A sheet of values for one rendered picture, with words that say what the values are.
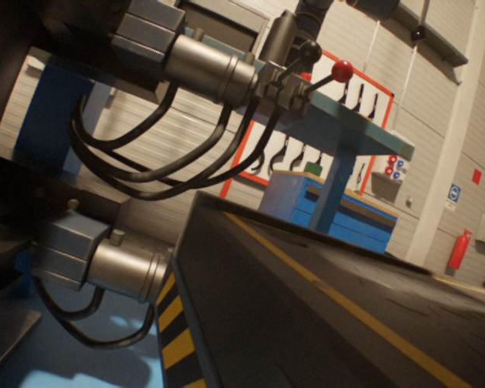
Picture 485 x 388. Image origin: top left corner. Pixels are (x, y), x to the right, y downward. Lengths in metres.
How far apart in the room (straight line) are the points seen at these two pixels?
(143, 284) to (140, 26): 0.50
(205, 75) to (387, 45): 3.24
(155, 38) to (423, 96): 3.60
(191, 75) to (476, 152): 4.52
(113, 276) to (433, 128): 3.84
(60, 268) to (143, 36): 0.47
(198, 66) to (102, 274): 0.46
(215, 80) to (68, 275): 0.48
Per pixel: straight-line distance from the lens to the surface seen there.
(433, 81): 4.10
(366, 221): 1.66
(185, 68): 0.55
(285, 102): 0.57
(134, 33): 0.56
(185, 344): 0.19
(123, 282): 0.58
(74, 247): 0.56
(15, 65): 0.60
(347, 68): 0.43
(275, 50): 0.76
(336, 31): 3.27
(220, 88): 0.55
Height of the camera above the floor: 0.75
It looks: level
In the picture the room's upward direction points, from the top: 21 degrees clockwise
